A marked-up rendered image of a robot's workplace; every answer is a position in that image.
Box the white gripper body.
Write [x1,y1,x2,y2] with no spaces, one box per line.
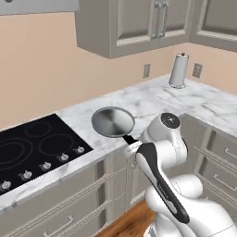
[124,141,144,159]

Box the grey base cupboard door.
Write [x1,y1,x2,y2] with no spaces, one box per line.
[104,150,130,224]

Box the silver hob knob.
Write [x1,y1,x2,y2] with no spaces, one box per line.
[57,153,70,164]
[74,145,86,156]
[39,161,53,172]
[19,170,33,181]
[0,180,12,191]

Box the white paper towel roll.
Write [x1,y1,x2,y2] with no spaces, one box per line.
[168,52,190,90]

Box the grey drawer front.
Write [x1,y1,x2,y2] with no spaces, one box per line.
[197,156,237,211]
[206,129,237,174]
[0,162,106,237]

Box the black glass hob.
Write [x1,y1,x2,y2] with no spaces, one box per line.
[0,113,94,196]

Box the grey range hood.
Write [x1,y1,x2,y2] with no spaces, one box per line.
[0,0,81,17]

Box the silver frying pan black handle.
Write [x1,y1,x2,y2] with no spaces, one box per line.
[91,106,140,146]

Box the grey wall socket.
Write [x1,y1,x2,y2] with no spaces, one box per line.
[192,62,204,79]
[143,63,152,79]

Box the silver drawer handle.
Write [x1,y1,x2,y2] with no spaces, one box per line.
[212,173,237,193]
[223,147,237,160]
[42,215,75,237]

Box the grey wall cupboard carcass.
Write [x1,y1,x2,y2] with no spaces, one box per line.
[75,0,191,60]

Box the silver cupboard door handle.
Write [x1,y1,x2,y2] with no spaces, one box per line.
[161,0,170,39]
[153,1,162,41]

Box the grey corner wall cupboard door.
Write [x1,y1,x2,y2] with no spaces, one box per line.
[188,0,237,52]

